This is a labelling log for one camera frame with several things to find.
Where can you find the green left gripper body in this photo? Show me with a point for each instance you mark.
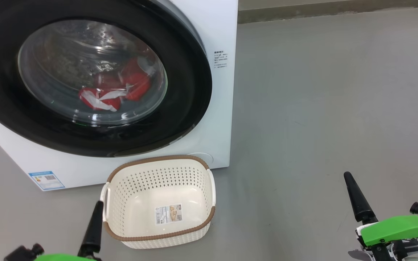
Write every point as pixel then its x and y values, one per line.
pixel 64 258

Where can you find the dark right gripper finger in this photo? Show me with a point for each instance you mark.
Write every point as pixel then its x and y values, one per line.
pixel 357 201

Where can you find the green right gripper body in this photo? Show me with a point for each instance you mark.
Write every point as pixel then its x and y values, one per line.
pixel 397 228

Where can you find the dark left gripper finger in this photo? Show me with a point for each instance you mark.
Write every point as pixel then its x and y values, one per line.
pixel 93 232

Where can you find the red and white garment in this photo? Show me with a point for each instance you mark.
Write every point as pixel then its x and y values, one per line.
pixel 137 85

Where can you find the black round glass washer door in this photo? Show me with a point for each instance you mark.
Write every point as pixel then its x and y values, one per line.
pixel 189 108

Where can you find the cream perforated laundry basket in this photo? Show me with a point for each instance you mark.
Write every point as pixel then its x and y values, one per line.
pixel 132 203

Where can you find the white front-load washing machine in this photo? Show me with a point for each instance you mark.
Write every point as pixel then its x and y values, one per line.
pixel 218 29

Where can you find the blue energy label sticker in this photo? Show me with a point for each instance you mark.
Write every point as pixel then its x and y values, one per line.
pixel 47 180

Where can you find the round white filter cover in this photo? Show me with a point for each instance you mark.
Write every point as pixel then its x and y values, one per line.
pixel 207 158

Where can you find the brown skirting strip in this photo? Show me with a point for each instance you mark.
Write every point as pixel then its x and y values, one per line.
pixel 339 12

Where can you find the black printed text label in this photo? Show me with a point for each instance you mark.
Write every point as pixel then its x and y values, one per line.
pixel 220 59

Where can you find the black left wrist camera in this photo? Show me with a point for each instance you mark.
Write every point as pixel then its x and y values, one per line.
pixel 22 253

